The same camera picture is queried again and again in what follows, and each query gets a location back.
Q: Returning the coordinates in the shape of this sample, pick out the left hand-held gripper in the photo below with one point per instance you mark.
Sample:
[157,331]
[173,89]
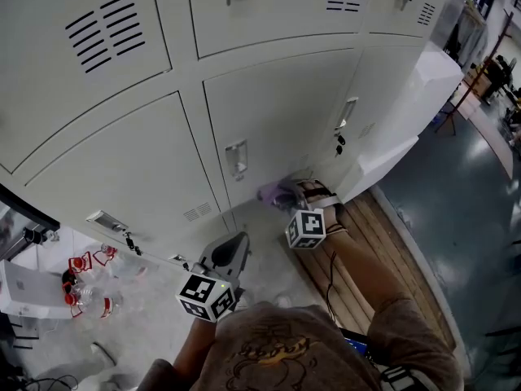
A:
[203,297]

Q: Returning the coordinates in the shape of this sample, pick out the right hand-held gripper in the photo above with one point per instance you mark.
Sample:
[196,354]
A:
[305,228]

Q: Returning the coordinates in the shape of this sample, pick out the purple grey cleaning cloth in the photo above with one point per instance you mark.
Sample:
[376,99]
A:
[268,194]

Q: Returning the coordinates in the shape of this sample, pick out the grey metal locker door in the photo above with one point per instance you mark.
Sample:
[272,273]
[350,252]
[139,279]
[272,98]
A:
[277,108]

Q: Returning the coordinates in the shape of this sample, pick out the person's left forearm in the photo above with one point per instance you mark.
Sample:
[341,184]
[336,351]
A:
[195,344]

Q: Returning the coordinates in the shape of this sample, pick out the person's right forearm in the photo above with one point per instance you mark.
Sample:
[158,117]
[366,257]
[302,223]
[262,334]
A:
[358,267]

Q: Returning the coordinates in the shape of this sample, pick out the white metal locker cabinet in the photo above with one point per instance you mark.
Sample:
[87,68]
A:
[114,149]

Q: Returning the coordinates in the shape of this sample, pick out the person's right hand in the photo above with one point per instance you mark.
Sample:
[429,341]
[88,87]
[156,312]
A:
[337,218]

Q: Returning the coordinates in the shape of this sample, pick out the person's white shoe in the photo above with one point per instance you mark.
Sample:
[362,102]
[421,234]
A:
[281,300]
[244,300]

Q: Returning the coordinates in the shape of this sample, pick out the black key bunch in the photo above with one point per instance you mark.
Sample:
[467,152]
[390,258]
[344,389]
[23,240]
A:
[341,140]
[130,242]

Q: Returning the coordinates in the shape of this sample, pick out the wooden slat platform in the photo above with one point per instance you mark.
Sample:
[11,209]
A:
[378,226]

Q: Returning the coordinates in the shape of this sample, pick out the black device blue screen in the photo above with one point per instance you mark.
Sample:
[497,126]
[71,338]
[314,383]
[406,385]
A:
[354,344]

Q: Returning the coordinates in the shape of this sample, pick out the white side panel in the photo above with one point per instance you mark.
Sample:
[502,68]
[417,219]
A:
[435,76]

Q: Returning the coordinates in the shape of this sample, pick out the black clamp device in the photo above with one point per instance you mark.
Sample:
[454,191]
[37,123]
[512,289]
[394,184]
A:
[34,234]

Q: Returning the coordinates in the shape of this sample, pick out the white flat box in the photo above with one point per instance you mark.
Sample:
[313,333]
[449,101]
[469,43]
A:
[28,289]

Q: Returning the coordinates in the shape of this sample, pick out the cardboard box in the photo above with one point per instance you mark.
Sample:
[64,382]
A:
[478,82]

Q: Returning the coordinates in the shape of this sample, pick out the brown coat stand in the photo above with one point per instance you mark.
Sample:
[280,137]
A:
[482,58]

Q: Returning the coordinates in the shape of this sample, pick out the hanging grey clothes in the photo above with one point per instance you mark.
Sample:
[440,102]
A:
[472,39]

